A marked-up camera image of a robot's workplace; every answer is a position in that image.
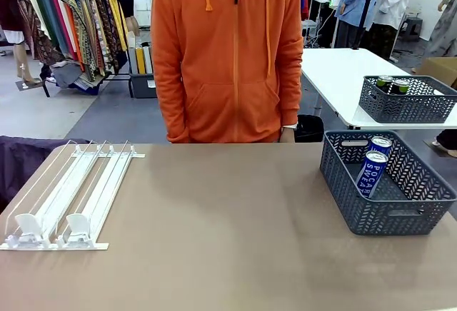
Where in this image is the blue Pocari Sweat can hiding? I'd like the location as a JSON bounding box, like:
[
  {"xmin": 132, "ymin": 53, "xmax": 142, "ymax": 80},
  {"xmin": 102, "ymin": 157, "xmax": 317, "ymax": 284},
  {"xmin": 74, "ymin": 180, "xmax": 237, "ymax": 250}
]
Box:
[
  {"xmin": 356, "ymin": 150, "xmax": 389, "ymax": 200},
  {"xmin": 369, "ymin": 136, "xmax": 393, "ymax": 157}
]

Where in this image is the grey plastic lattice basket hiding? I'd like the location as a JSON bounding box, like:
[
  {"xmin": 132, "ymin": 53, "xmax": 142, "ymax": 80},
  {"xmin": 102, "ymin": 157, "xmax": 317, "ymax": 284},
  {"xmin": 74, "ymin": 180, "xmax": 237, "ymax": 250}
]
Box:
[
  {"xmin": 319, "ymin": 129, "xmax": 457, "ymax": 237},
  {"xmin": 358, "ymin": 75, "xmax": 457, "ymax": 124}
]

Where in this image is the person's right forearm orange sleeve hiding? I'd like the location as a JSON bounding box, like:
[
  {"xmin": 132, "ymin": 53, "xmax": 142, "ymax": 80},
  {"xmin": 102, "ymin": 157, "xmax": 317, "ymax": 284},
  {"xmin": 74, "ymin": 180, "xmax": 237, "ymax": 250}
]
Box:
[{"xmin": 156, "ymin": 75, "xmax": 190, "ymax": 143}]

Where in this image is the person's left forearm orange sleeve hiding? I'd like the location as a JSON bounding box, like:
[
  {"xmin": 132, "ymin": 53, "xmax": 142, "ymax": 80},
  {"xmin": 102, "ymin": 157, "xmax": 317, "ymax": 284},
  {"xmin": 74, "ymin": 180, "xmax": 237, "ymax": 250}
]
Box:
[{"xmin": 278, "ymin": 68, "xmax": 304, "ymax": 128}]

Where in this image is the white can dispenser rack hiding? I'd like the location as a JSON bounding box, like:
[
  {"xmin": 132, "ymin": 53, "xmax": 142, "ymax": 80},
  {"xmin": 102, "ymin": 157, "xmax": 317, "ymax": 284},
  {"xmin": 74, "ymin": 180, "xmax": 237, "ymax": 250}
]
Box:
[{"xmin": 0, "ymin": 139, "xmax": 147, "ymax": 252}]

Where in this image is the white dispenser pusher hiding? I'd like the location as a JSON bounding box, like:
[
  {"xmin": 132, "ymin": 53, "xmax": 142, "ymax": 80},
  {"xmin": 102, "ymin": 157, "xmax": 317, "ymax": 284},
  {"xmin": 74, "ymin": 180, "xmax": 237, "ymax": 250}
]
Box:
[
  {"xmin": 65, "ymin": 213, "xmax": 94, "ymax": 243},
  {"xmin": 14, "ymin": 213, "xmax": 44, "ymax": 244}
]

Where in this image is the black waste bin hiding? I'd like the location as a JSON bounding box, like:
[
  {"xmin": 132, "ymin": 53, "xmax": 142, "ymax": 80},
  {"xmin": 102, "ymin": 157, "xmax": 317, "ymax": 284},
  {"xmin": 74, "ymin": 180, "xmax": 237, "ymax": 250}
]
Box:
[{"xmin": 294, "ymin": 114, "xmax": 325, "ymax": 143}]

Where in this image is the white table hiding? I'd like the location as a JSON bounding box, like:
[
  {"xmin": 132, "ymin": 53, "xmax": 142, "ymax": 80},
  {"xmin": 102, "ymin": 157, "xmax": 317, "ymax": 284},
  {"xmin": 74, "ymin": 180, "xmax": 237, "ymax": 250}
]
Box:
[{"xmin": 301, "ymin": 47, "xmax": 457, "ymax": 130}]

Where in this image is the person in orange hoodie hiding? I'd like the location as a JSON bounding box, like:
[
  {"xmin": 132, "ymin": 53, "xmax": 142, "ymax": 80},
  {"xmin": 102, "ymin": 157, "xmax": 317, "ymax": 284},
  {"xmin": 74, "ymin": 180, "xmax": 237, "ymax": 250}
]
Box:
[{"xmin": 150, "ymin": 0, "xmax": 304, "ymax": 144}]

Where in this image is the black stand pole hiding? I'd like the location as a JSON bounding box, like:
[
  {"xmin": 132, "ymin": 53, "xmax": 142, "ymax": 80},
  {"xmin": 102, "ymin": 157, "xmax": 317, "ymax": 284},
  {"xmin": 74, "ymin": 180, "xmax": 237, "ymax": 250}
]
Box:
[{"xmin": 351, "ymin": 0, "xmax": 379, "ymax": 51}]

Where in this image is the grey storage bin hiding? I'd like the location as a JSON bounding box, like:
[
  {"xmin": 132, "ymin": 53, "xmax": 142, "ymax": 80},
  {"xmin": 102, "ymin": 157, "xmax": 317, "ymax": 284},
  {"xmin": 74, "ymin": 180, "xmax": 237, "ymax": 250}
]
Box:
[{"xmin": 127, "ymin": 71, "xmax": 158, "ymax": 99}]

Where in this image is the white fabric board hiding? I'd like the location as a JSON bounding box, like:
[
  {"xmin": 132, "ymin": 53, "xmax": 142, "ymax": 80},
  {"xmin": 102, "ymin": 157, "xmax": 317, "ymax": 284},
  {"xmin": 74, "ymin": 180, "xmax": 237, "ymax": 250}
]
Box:
[{"xmin": 142, "ymin": 45, "xmax": 154, "ymax": 74}]

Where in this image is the bystander's leg and shoe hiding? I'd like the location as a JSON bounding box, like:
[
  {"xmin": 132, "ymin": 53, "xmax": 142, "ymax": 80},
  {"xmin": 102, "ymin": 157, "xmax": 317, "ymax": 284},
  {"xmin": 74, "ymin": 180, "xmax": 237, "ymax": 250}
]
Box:
[{"xmin": 431, "ymin": 128, "xmax": 457, "ymax": 158}]

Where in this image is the yellow fabric board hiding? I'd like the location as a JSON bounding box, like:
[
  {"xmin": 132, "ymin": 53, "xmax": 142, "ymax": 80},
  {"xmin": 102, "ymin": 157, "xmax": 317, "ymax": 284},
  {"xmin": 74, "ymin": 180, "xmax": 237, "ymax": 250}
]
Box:
[{"xmin": 136, "ymin": 46, "xmax": 147, "ymax": 75}]

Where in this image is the grey plastic stool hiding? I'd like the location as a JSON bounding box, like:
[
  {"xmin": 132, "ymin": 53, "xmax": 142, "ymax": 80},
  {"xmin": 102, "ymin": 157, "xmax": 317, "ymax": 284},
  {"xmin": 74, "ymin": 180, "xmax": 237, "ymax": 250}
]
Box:
[{"xmin": 401, "ymin": 16, "xmax": 424, "ymax": 43}]

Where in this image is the cardboard box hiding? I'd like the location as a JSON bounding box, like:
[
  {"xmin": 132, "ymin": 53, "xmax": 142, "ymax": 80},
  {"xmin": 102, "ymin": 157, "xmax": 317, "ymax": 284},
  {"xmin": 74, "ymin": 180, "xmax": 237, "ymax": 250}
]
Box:
[{"xmin": 413, "ymin": 56, "xmax": 457, "ymax": 89}]

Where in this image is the grey fabric board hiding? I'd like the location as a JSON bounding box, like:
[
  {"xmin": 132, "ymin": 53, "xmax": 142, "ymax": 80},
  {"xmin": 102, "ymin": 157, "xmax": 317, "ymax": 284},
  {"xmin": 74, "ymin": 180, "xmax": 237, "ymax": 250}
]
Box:
[{"xmin": 128, "ymin": 46, "xmax": 139, "ymax": 75}]

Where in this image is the mannequin in grey dress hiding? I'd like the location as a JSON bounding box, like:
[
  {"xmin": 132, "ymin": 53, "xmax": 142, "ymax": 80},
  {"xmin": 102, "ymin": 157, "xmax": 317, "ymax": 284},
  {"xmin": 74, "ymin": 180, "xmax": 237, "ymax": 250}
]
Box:
[{"xmin": 423, "ymin": 0, "xmax": 457, "ymax": 58}]

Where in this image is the yellow hanging garment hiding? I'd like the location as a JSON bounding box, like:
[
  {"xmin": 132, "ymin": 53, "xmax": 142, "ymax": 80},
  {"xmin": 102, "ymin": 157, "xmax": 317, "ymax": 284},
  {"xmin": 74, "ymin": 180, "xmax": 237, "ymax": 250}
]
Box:
[{"xmin": 99, "ymin": 0, "xmax": 129, "ymax": 51}]

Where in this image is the dark floral hanging garment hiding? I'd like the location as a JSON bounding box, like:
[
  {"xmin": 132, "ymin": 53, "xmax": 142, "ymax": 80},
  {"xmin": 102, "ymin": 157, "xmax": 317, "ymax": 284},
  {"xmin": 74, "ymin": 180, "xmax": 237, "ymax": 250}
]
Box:
[{"xmin": 85, "ymin": 0, "xmax": 121, "ymax": 73}]

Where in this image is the clothes pile on floor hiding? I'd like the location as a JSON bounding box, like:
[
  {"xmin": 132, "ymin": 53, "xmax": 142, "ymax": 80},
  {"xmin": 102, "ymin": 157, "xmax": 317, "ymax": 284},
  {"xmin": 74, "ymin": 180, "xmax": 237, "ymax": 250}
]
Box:
[{"xmin": 49, "ymin": 61, "xmax": 104, "ymax": 96}]

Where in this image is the olive patterned hanging dress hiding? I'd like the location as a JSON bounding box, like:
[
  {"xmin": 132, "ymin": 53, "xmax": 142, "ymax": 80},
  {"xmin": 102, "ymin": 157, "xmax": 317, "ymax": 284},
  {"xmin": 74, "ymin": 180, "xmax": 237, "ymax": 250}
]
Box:
[{"xmin": 60, "ymin": 0, "xmax": 104, "ymax": 76}]

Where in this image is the orange hanging garment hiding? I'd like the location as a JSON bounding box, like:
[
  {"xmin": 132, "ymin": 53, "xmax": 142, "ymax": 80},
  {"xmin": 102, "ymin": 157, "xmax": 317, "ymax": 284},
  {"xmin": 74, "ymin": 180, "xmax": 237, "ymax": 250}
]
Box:
[{"xmin": 64, "ymin": 4, "xmax": 85, "ymax": 71}]

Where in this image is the pink hanging garment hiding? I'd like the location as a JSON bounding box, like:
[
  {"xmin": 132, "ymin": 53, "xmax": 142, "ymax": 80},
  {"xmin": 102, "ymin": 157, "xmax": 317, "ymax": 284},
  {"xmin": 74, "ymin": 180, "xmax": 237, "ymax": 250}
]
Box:
[{"xmin": 44, "ymin": 0, "xmax": 78, "ymax": 61}]

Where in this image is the brown patterned hanging garment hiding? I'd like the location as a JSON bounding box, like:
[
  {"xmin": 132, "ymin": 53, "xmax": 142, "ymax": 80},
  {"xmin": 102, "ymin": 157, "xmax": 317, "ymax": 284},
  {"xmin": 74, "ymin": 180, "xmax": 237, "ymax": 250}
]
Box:
[{"xmin": 17, "ymin": 0, "xmax": 65, "ymax": 66}]

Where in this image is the dark purple cloth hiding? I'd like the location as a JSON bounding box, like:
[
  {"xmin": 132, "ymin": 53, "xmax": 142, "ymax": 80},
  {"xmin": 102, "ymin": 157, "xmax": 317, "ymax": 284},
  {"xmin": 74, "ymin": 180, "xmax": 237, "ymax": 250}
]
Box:
[{"xmin": 0, "ymin": 135, "xmax": 90, "ymax": 212}]

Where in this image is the green hanging garment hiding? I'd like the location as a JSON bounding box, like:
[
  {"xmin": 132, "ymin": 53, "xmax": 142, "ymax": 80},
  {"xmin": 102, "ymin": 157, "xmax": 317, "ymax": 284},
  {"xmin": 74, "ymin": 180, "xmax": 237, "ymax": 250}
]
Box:
[{"xmin": 28, "ymin": 0, "xmax": 60, "ymax": 48}]

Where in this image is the mannequin in maroon top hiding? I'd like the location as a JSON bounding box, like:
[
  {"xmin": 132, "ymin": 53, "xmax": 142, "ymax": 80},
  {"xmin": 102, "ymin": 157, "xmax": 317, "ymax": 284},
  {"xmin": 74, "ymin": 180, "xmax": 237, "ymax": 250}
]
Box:
[{"xmin": 0, "ymin": 0, "xmax": 42, "ymax": 91}]

